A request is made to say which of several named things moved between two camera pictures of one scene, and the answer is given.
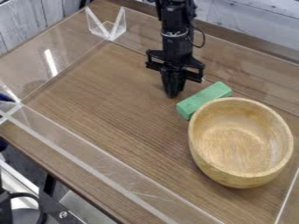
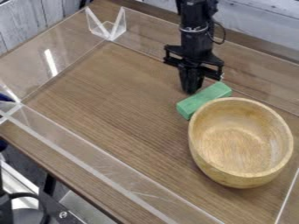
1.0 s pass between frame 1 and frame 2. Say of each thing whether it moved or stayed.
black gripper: moved
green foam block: stayed
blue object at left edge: stayed
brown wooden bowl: stayed
